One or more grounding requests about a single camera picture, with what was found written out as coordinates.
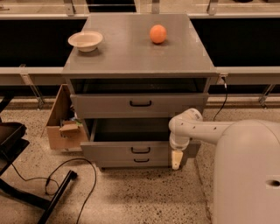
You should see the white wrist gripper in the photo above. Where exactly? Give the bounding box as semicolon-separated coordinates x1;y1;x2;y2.
169;133;190;170

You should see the black power cable right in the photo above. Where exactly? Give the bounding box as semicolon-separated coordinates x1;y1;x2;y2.
213;76;229;123

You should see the grey top drawer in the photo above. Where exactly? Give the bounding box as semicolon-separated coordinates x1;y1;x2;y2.
71;94;208;118

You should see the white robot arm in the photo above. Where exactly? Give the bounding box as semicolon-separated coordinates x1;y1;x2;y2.
169;108;280;224

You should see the grey drawer cabinet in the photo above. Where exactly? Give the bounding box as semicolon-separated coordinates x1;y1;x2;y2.
61;13;218;172

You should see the black metal stand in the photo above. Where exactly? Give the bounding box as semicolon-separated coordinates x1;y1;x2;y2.
0;99;76;224

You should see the orange fruit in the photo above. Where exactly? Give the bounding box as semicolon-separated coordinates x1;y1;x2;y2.
150;24;167;44

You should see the grey metal railing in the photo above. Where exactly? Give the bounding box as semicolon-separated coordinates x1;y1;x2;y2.
0;0;280;110

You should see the white paper bowl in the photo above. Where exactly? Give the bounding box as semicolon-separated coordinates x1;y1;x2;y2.
68;31;103;53

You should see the brown cardboard box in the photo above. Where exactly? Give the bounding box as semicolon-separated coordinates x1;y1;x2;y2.
46;84;88;150

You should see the black floor cable left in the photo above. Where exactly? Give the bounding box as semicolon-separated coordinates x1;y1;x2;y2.
10;157;98;224

